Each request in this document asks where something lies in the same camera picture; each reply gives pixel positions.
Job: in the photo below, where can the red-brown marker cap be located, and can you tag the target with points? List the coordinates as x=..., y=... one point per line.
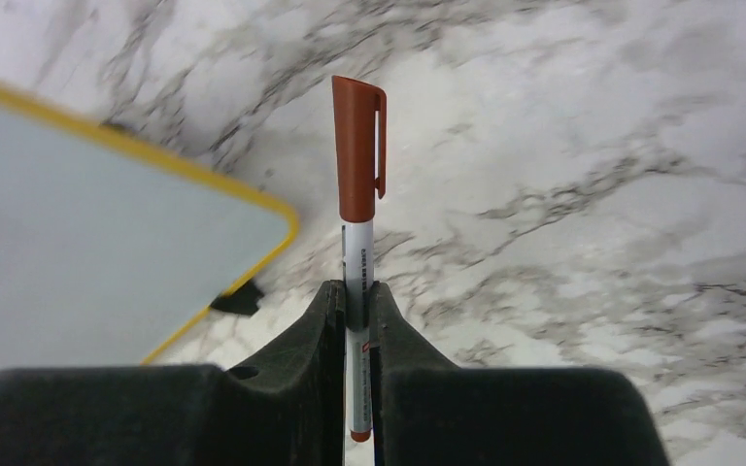
x=360, y=128

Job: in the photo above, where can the black whiteboard stand foot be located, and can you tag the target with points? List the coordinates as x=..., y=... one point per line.
x=242, y=302

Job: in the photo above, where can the white marker pen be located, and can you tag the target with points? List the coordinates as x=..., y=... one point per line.
x=358, y=269

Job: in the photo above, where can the yellow framed whiteboard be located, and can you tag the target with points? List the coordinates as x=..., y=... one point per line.
x=111, y=249

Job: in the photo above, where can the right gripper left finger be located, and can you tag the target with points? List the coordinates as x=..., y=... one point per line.
x=284, y=405

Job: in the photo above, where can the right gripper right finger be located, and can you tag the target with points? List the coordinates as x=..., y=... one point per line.
x=430, y=411

